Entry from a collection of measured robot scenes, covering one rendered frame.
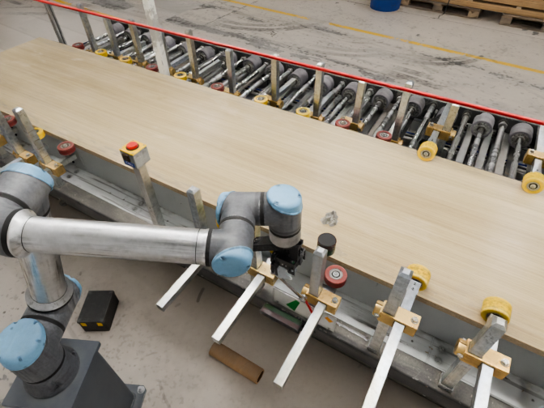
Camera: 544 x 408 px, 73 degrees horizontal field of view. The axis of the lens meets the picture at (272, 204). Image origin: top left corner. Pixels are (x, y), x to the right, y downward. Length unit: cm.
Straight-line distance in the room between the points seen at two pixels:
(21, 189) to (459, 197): 157
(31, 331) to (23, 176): 59
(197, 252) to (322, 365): 144
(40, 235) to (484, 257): 142
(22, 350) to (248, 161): 113
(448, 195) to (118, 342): 189
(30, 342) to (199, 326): 105
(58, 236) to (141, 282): 163
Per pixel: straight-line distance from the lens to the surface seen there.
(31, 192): 111
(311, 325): 130
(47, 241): 98
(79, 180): 240
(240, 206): 93
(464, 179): 189
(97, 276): 270
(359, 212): 158
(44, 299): 151
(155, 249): 89
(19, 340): 152
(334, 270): 137
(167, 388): 220
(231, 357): 211
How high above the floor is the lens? 202
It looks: 45 degrees down
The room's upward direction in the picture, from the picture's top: 1 degrees counter-clockwise
